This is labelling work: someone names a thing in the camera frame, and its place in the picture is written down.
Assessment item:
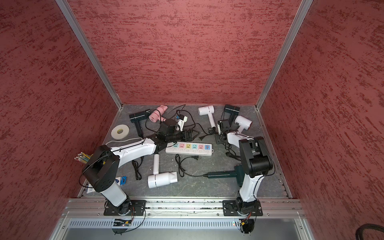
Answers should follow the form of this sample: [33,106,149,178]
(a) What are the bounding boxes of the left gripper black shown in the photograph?
[166,128,200,143]

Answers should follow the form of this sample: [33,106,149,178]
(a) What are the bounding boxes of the white power strip coloured sockets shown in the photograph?
[166,142,214,157]

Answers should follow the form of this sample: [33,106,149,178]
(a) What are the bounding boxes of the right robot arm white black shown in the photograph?
[217,116,274,216]

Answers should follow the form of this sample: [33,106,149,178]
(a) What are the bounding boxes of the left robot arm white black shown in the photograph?
[82,119,200,216]

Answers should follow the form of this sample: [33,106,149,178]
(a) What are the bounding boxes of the dark green hair dryer back right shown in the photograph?
[224,105,240,127]

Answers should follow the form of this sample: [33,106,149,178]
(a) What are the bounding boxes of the dark green hair dryer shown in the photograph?
[203,165,245,187]
[224,105,240,127]

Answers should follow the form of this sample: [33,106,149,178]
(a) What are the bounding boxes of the pink hair dryer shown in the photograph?
[149,105,168,123]

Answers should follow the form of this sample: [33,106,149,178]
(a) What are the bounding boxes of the black hair dryer back left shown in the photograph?
[129,109,151,139]

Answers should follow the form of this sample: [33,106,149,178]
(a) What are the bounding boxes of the white tape roll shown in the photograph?
[111,125,130,140]

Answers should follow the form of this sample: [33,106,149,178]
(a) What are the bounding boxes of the large white hair dryer front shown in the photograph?
[148,154,178,189]

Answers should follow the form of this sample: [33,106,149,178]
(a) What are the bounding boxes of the dark green hair dryer front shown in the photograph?
[203,165,245,187]

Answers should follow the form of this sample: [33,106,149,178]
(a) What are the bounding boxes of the white blue box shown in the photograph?
[116,176,127,186]

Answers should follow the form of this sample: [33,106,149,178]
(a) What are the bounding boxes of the yellow pencil cup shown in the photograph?
[74,152,92,164]

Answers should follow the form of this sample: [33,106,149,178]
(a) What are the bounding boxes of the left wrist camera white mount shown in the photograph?
[176,114,188,132]

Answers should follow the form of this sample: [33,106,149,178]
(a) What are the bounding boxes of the white power strip cable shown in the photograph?
[104,137,143,147]

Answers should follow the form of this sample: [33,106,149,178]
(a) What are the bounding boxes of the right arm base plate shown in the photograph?
[222,198,263,217]

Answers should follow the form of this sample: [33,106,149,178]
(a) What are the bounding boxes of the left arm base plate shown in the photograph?
[104,200,147,217]

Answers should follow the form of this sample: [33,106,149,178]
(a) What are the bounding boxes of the black hose bottom right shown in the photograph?
[355,223,384,240]

